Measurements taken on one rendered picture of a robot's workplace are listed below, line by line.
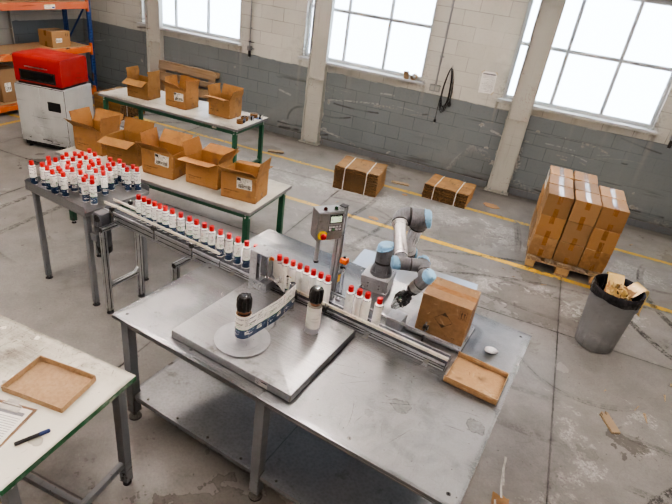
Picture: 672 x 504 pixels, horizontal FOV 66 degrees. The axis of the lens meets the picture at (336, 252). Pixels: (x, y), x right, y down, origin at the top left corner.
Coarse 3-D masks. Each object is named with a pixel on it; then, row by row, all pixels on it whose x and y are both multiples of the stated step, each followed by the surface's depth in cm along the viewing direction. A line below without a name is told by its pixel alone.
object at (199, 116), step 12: (108, 96) 702; (120, 96) 707; (108, 108) 721; (144, 108) 693; (156, 108) 680; (168, 108) 687; (204, 108) 709; (192, 120) 671; (204, 120) 662; (216, 120) 668; (228, 120) 675; (264, 120) 703; (228, 132) 657; (240, 132) 664
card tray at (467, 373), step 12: (456, 360) 303; (468, 360) 304; (480, 360) 300; (456, 372) 293; (468, 372) 295; (480, 372) 296; (492, 372) 297; (504, 372) 294; (456, 384) 283; (468, 384) 286; (480, 384) 287; (492, 384) 289; (504, 384) 284; (480, 396) 277; (492, 396) 280
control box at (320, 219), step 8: (320, 208) 308; (328, 208) 309; (312, 216) 312; (320, 216) 303; (328, 216) 306; (312, 224) 313; (320, 224) 306; (328, 224) 308; (336, 224) 311; (312, 232) 315; (320, 232) 309; (328, 232) 311; (336, 232) 314; (320, 240) 312
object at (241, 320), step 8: (240, 296) 271; (248, 296) 272; (240, 304) 271; (248, 304) 272; (240, 312) 275; (248, 312) 276; (240, 320) 275; (248, 320) 276; (240, 328) 278; (248, 328) 279; (240, 336) 280
